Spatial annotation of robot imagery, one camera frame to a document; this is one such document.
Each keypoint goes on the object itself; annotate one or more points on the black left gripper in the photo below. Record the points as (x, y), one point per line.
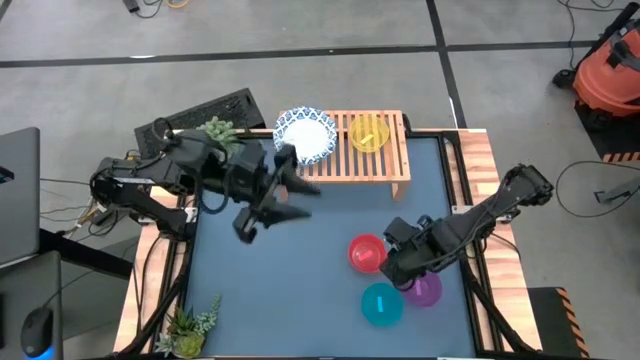
(252, 175)

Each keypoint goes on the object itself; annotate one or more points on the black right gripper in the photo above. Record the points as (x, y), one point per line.
(420, 245)

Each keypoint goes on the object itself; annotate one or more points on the purple plastic bowl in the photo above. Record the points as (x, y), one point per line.
(431, 292)

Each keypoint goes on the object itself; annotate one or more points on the teal plastic bowl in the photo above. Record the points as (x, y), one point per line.
(382, 305)

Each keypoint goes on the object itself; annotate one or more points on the red plastic bowl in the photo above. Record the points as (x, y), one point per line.
(365, 255)

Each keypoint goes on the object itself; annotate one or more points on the blue patterned paper bowl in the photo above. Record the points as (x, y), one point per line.
(306, 135)

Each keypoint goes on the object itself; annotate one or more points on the yellow plastic bowl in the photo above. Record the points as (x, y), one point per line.
(369, 134)

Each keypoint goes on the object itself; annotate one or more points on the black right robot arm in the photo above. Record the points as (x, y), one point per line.
(525, 187)

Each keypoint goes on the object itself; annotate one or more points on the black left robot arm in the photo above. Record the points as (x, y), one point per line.
(150, 180)

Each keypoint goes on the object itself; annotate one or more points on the wooden slatted shelf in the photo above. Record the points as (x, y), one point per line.
(370, 167)

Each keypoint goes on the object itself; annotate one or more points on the blue-grey table mat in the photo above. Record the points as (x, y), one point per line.
(300, 290)

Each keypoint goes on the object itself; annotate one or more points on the black diagonal support strut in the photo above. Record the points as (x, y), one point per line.
(492, 310)
(160, 305)

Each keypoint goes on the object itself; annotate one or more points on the round green succulent plant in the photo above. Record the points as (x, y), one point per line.
(220, 129)

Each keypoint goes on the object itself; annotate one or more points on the black keyboard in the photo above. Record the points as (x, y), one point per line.
(210, 112)

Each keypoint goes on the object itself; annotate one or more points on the black hazard-striped floor mat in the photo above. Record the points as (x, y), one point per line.
(595, 130)
(547, 320)

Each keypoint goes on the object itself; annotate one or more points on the mixed succulent plant arrangement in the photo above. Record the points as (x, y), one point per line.
(187, 335)

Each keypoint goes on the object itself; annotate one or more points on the black metal base bar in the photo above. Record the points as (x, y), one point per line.
(85, 252)

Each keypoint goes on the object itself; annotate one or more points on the grey metal stand foot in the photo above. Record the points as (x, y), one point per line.
(620, 191)

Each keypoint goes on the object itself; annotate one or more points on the grey laptop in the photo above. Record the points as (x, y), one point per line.
(20, 210)

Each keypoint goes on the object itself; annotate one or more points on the black computer mouse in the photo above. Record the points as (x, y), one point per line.
(36, 332)

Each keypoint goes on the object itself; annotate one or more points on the orange shop vacuum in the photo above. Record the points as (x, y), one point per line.
(607, 75)

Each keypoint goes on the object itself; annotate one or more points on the dark grey mouse pad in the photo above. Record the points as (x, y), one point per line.
(15, 290)

